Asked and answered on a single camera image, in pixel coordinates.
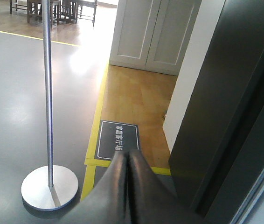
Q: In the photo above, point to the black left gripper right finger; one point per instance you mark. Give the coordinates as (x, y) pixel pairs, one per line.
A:
(150, 201)

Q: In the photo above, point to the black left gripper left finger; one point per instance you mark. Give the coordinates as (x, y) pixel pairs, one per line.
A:
(106, 203)

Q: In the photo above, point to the dark grey fridge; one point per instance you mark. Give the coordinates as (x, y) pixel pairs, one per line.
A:
(218, 153)

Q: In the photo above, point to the yellow floor tape line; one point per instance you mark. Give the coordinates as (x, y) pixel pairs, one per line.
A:
(90, 161)

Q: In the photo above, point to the silver stanchion pole with base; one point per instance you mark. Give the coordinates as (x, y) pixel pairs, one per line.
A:
(50, 187)

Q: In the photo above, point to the dark floor sign with text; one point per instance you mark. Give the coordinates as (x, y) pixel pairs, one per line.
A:
(116, 136)

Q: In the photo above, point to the white panelled double door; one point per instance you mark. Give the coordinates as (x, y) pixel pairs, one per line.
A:
(153, 35)

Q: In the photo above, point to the dark wooden chair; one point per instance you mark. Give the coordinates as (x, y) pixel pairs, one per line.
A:
(85, 9)

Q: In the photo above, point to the dark wooden table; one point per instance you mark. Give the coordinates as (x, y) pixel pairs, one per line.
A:
(60, 10)

